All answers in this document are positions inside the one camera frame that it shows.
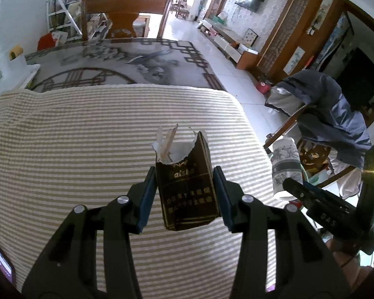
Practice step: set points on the small red basin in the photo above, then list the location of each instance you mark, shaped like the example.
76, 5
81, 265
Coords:
263, 87

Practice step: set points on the long wall scroll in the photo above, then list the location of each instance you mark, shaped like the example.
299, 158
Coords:
322, 14

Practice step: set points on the grey patterned rug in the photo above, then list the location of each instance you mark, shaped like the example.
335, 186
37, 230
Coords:
112, 62

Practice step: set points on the short wall scroll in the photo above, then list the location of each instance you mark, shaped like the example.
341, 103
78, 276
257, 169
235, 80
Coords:
296, 60

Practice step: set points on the white garment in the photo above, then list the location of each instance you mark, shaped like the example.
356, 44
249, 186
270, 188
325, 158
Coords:
350, 182

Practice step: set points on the television cabinet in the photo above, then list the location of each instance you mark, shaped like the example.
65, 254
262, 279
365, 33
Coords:
233, 45

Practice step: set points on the small wooden chair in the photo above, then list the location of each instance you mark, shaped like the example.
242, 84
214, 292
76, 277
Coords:
182, 7

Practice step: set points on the grey printed paper cup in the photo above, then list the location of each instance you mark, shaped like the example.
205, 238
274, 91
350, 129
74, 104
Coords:
285, 165

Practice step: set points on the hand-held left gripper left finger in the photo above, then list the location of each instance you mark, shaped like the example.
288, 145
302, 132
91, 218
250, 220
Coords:
146, 202

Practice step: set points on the red bag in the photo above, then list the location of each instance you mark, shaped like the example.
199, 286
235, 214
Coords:
45, 41

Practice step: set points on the white magazine rack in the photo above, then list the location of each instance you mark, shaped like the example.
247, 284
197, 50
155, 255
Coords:
60, 12

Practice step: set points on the purple rectangular box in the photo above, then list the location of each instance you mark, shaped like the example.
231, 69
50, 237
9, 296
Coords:
3, 264

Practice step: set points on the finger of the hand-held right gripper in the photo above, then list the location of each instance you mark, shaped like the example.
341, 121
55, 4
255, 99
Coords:
314, 197

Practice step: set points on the small framed picture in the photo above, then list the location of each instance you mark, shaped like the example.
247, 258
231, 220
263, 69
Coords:
251, 36

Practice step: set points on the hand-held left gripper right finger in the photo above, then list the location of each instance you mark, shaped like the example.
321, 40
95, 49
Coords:
223, 202

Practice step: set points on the blue printed door curtain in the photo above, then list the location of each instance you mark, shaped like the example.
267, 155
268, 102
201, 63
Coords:
335, 43

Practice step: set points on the person's right forearm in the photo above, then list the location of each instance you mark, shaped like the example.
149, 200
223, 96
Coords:
342, 264

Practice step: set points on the purple sheet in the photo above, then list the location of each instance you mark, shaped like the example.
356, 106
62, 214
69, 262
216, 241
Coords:
270, 287

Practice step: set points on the navy jacket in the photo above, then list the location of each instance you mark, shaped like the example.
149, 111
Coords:
327, 109

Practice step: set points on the dark brown cigarette box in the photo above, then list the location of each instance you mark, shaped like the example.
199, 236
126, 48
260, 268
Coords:
187, 199

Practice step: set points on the wooden bench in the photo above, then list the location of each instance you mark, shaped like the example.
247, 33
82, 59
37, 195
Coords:
124, 15

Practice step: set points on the dark wooden chair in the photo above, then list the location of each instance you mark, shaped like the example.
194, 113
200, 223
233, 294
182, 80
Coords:
314, 155

